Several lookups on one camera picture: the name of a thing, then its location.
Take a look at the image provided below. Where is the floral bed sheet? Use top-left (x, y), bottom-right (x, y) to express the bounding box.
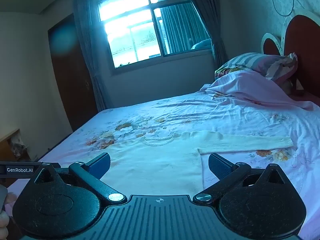
top-left (5, 90), bottom-right (320, 240)

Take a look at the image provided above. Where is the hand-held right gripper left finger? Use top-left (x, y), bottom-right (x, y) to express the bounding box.
top-left (30, 152), bottom-right (127, 205)

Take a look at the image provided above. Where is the sliding glass window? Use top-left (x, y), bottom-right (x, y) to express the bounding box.
top-left (96, 0), bottom-right (213, 69)

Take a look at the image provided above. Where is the red and white headboard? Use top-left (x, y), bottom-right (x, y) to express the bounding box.
top-left (261, 10), bottom-right (320, 98)

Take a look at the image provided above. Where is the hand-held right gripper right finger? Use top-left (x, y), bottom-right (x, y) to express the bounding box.
top-left (193, 153), bottom-right (292, 204)

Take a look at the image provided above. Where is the person's left hand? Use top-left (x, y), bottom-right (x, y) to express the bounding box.
top-left (0, 192), bottom-right (17, 232)

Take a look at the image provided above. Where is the white knitted sweater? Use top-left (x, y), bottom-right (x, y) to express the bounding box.
top-left (101, 130), bottom-right (294, 196)

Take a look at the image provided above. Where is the striped pillow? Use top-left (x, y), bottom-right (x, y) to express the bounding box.
top-left (215, 52), bottom-right (298, 83)

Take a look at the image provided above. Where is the wooden bedside cabinet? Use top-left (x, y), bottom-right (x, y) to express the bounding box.
top-left (0, 129), bottom-right (33, 162)

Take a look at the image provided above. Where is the pink blanket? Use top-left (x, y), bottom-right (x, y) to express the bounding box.
top-left (200, 70), bottom-right (317, 111)

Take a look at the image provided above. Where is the grey curtain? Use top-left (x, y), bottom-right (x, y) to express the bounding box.
top-left (160, 0), bottom-right (228, 67)
top-left (72, 0), bottom-right (108, 112)

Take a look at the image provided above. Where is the dark wooden door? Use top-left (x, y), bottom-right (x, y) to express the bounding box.
top-left (47, 14), bottom-right (98, 132)

